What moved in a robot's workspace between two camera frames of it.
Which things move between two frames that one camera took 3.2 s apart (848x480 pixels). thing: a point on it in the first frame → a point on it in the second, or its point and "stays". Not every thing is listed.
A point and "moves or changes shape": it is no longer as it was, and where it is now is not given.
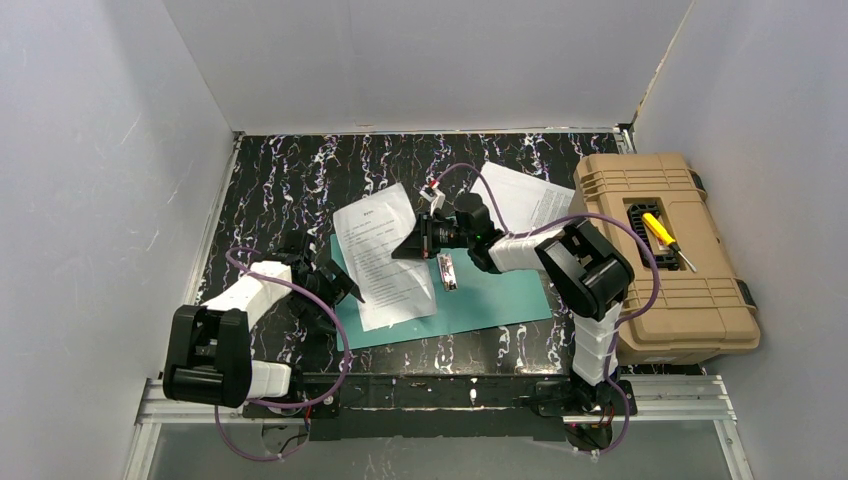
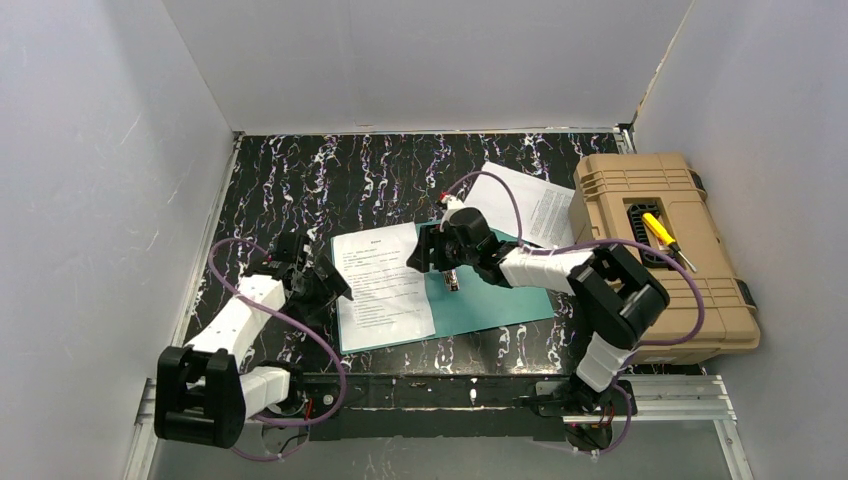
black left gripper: (332, 283) stays
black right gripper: (427, 235) → (432, 250)
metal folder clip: (447, 272) stays
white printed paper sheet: (388, 289) moves or changes shape
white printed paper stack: (525, 201) stays
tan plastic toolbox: (702, 313) stays
